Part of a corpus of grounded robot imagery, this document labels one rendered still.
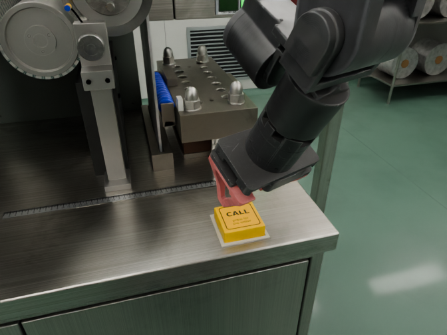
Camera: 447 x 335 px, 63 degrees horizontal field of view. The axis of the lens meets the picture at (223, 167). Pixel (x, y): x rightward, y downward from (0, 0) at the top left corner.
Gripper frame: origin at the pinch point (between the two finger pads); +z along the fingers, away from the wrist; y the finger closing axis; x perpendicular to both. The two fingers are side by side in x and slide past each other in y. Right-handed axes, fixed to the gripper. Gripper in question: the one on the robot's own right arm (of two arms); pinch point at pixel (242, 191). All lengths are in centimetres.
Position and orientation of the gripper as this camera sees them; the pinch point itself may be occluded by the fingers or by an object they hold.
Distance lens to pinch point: 46.0
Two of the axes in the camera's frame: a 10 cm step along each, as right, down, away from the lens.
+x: 5.1, 7.9, -3.4
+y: -8.1, 3.1, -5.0
